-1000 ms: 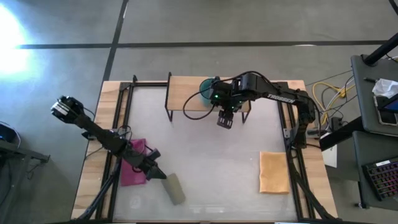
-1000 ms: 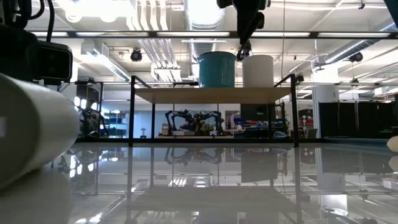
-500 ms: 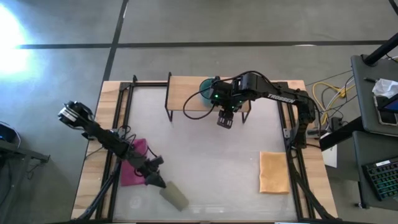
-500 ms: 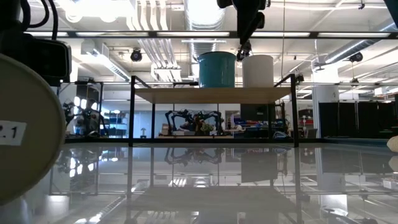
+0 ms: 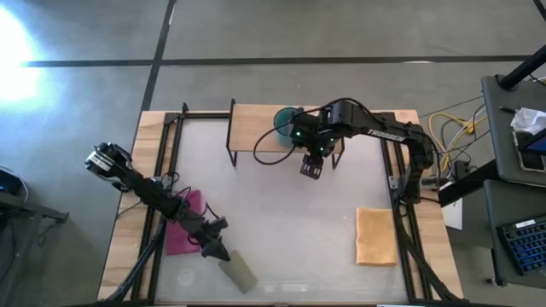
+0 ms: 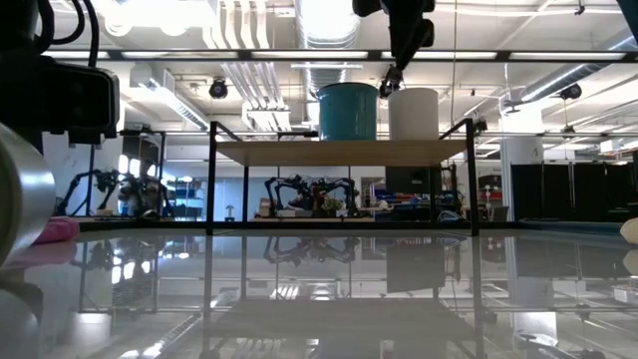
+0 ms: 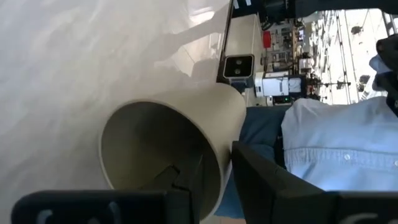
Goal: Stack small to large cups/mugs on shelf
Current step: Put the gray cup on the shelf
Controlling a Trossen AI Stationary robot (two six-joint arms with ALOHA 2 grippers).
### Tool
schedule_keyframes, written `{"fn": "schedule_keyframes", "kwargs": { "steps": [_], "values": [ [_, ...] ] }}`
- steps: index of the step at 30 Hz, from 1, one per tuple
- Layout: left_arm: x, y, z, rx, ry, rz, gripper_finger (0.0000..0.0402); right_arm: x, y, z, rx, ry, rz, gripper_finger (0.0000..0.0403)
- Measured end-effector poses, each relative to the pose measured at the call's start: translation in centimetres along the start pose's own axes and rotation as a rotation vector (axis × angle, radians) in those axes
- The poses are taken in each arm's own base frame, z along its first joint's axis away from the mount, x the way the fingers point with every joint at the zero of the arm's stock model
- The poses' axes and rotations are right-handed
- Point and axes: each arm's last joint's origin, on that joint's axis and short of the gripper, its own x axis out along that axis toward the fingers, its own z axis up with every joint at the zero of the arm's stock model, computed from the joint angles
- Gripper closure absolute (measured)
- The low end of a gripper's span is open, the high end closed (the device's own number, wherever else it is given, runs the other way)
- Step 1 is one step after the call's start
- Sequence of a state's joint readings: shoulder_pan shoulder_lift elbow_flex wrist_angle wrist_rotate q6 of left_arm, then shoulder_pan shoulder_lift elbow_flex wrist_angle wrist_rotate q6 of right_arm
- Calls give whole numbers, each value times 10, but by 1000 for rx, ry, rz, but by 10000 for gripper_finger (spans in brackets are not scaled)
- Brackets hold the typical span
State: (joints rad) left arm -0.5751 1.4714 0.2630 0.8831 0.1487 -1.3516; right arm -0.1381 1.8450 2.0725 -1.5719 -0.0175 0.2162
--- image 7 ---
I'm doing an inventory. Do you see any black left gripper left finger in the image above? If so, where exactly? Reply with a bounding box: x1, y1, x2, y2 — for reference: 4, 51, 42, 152
11, 152, 206, 224

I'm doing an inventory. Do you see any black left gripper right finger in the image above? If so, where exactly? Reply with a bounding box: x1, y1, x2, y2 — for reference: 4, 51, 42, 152
231, 141, 398, 224

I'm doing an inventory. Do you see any beige handleless cup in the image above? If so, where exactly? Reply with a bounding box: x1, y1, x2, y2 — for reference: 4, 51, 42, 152
98, 82, 248, 221

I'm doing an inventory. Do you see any red object on shelf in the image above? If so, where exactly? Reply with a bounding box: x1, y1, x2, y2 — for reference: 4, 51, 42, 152
262, 30, 272, 49

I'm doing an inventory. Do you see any person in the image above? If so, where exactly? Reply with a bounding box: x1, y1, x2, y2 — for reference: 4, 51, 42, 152
214, 32, 398, 219

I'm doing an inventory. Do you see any white box-shaped device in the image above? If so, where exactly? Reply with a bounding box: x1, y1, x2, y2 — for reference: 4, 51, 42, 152
254, 72, 303, 98

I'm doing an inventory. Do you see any beige cabinet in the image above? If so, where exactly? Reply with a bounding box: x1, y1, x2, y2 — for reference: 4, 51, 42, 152
224, 13, 266, 75

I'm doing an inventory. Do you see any black two-lens camera box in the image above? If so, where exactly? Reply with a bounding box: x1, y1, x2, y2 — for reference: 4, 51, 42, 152
223, 54, 256, 79

